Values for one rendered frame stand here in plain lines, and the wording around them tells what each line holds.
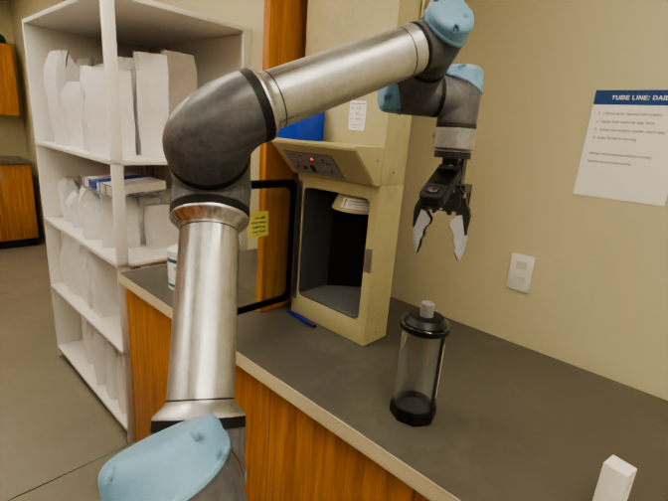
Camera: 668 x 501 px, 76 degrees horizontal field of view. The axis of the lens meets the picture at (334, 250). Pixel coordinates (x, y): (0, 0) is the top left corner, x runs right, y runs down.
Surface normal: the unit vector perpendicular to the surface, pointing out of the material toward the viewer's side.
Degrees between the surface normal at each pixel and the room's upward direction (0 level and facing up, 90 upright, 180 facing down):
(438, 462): 0
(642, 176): 90
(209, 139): 100
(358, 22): 90
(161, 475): 51
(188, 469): 47
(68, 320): 90
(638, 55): 90
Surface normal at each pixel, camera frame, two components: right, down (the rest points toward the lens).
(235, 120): 0.26, 0.32
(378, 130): -0.68, 0.15
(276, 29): 0.73, 0.24
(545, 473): 0.07, -0.96
